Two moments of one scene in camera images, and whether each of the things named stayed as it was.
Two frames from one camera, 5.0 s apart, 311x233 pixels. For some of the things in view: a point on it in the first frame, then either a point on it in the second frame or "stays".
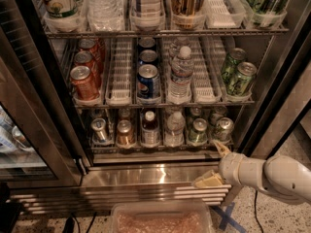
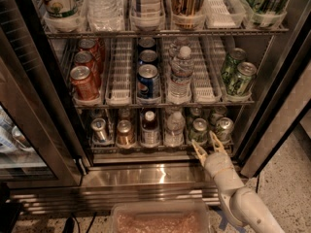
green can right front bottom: [224, 128] stays
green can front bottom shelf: [198, 134] stays
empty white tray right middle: [207, 54] stays
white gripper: [229, 168] -> [216, 163]
